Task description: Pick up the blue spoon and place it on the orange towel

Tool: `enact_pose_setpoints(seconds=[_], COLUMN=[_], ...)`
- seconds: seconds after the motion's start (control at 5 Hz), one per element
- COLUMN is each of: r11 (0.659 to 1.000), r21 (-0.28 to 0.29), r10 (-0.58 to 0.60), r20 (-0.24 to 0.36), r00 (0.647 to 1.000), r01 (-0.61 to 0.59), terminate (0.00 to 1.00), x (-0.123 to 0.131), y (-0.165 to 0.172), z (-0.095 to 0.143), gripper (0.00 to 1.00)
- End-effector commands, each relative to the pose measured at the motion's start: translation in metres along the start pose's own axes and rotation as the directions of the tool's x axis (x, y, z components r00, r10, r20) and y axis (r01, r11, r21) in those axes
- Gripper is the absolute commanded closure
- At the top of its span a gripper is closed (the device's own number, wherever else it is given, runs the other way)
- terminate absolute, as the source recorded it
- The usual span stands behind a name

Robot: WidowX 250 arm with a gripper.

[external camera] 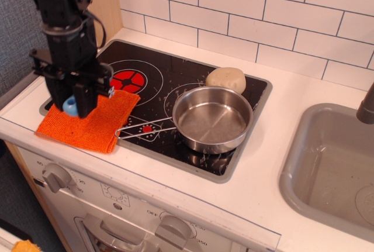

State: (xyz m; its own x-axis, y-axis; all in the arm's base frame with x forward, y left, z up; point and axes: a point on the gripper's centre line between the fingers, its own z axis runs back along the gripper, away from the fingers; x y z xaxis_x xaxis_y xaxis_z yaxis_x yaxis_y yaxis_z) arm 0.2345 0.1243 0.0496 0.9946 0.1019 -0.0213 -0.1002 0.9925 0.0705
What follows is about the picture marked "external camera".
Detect steel pan with wire handle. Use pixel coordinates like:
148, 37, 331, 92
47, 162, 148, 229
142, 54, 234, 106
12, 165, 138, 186
115, 84, 254, 156

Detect orange towel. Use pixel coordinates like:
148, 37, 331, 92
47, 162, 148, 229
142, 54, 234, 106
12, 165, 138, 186
35, 90, 141, 154

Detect grey faucet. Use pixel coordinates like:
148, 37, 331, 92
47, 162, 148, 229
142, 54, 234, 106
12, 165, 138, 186
356, 83, 374, 125

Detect oven door with handle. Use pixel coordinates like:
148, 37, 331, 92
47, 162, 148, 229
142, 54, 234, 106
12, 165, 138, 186
75, 214, 233, 251

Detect beige toy potato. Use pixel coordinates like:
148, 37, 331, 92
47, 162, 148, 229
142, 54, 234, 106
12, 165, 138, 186
206, 67, 247, 94

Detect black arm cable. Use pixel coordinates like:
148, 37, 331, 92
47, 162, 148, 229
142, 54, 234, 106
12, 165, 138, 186
83, 11, 106, 50

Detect wooden side post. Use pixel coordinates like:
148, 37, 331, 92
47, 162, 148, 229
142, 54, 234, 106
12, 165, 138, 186
80, 0, 123, 50

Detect grey sink basin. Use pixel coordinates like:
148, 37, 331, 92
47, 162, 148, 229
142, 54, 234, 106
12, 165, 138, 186
279, 103, 373, 242

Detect orange cloth at corner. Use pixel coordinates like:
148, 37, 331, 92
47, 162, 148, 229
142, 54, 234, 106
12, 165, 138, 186
11, 240, 41, 252

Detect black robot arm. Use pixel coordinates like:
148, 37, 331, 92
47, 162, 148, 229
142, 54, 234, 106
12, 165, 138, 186
29, 0, 114, 118

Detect grey left oven knob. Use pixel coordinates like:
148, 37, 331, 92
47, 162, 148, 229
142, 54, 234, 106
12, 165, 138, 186
42, 163, 72, 193

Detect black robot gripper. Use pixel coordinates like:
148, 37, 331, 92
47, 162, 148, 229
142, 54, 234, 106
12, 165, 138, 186
29, 26, 113, 118

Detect blue handled grey spoon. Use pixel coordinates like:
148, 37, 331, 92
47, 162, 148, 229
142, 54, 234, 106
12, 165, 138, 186
63, 95, 79, 117

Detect grey right oven knob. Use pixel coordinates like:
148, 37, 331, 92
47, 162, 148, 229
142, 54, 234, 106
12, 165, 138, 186
155, 215, 192, 250

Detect grey oven knob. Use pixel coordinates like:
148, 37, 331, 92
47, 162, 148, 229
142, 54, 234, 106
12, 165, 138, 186
155, 215, 192, 250
42, 163, 72, 193

